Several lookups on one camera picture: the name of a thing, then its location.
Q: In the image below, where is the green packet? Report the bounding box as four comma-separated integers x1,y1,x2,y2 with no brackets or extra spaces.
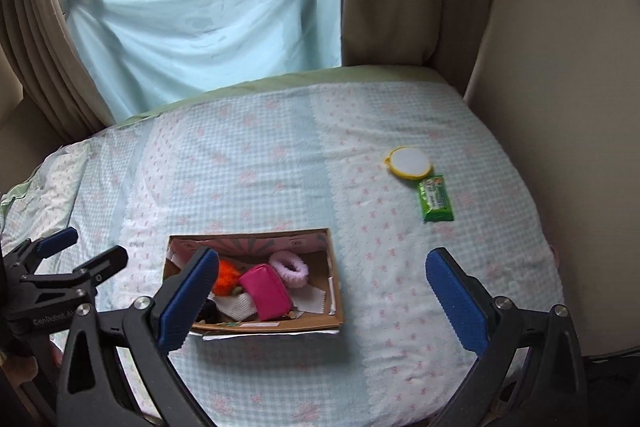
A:
417,176,455,223

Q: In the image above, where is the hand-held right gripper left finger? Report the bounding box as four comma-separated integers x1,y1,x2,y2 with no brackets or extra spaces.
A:
55,247,221,427

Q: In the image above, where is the white waffle cloth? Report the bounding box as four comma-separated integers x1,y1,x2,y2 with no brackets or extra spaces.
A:
215,294,261,323

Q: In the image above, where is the orange pompom toy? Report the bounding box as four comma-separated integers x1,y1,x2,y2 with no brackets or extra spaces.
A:
212,259,251,297

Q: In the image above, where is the cardboard box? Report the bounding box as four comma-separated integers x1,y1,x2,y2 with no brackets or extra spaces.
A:
164,228,346,338

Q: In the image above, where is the pink fluffy scrunchie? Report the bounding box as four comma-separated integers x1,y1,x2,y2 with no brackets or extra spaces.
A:
269,251,309,290

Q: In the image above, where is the yellow round compact mirror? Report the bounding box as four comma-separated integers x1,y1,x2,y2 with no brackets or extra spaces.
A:
384,146,433,181

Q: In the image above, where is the green bed sheet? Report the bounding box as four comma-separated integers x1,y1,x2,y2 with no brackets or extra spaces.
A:
112,64,451,128

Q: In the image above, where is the light blue hanging cloth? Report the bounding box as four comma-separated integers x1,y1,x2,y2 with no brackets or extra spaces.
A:
65,0,343,122

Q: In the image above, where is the person's left hand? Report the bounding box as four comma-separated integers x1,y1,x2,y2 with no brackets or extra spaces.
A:
0,339,63,388

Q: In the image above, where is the pink pouch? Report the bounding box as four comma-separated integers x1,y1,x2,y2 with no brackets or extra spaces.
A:
237,263,293,322

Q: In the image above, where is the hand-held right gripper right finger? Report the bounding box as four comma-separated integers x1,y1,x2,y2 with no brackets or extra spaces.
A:
425,248,588,427

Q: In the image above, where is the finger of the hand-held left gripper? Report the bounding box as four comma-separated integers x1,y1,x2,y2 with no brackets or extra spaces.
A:
70,245,129,297
7,228,79,277

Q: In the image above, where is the small black soft object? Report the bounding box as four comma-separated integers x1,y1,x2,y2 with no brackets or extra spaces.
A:
197,299,221,324

